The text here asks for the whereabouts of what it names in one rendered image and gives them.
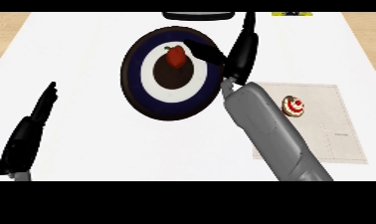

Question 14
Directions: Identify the red bell pepper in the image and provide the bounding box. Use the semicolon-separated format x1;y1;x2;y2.
164;45;189;69

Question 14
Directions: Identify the dark grey tray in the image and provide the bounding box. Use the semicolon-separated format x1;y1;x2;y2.
163;11;236;22

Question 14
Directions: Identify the yellow box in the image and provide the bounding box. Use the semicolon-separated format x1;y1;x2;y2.
272;11;315;17

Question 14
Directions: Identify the beige placemat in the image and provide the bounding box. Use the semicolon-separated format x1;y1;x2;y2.
251;82;371;165

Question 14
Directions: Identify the dark blue ringed plate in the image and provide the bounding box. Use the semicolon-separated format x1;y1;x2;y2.
120;26;226;121

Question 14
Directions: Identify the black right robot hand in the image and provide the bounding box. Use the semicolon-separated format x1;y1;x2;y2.
183;11;260;87

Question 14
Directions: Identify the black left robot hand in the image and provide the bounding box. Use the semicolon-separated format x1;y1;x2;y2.
0;81;61;176

